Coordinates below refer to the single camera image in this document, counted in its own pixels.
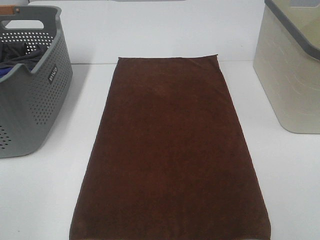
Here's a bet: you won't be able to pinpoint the blue cloth in basket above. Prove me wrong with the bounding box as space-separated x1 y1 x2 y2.
0 64 32 83

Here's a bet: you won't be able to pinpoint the brown towel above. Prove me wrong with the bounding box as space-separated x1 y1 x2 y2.
69 55 271 240

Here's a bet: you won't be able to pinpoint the grey perforated laundry basket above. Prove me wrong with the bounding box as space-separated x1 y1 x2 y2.
0 5 73 158

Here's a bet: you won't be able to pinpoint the beige plastic basket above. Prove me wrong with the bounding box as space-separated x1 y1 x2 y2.
253 0 320 134

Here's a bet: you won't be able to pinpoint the dark clothes in basket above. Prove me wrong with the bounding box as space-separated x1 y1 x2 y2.
0 42 48 70

